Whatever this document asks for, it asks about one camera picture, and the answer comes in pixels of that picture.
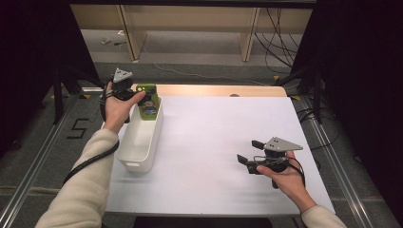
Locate white plastic bin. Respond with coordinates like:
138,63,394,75
115,96,165,174

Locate person's left hand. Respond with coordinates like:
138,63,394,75
102,81,147,135

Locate green cartoon phone case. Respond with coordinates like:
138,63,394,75
136,83,161,122

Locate light wooden table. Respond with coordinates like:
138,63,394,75
130,83,288,98

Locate black floor cables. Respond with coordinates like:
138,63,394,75
297,106,342,152

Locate metal floor rail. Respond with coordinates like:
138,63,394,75
298,94,375,228
0,93,81,228

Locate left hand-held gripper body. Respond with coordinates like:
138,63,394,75
108,67,139,102

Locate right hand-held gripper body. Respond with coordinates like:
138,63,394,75
246,136,304,190

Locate black metal stand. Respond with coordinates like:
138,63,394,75
275,65,325,125
51,62,112,125

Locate light wooden shelf unit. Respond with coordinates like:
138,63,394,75
69,3,315,63

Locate person's right hand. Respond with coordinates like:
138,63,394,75
255,150,318,214

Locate black curtain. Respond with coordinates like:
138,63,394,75
291,0,403,222
0,0,100,157

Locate bundle of black cables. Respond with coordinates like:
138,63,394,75
254,7,302,76

